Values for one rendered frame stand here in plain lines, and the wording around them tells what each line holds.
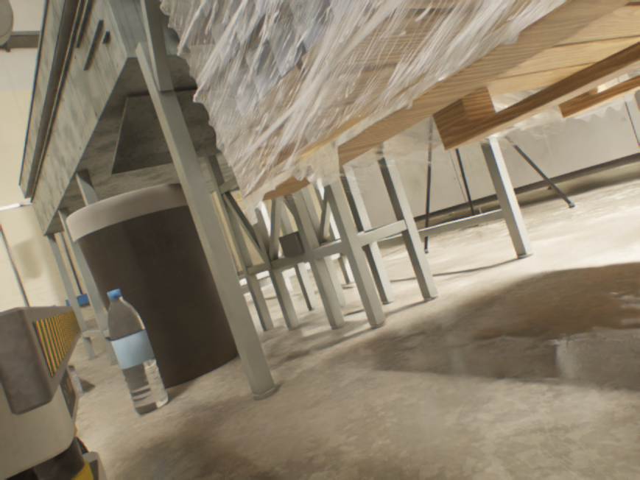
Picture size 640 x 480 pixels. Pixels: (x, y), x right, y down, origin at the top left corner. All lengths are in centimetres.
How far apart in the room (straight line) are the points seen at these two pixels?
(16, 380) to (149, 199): 130
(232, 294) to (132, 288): 54
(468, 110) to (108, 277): 111
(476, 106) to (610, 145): 229
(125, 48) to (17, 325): 103
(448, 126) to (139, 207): 91
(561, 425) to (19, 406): 57
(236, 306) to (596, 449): 73
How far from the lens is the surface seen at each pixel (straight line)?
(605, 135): 339
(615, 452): 63
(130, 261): 157
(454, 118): 113
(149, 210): 155
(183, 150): 112
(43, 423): 49
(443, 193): 408
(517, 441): 67
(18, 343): 29
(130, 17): 131
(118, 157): 170
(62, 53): 180
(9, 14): 113
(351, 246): 136
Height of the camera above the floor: 31
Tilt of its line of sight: 1 degrees down
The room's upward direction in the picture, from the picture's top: 19 degrees counter-clockwise
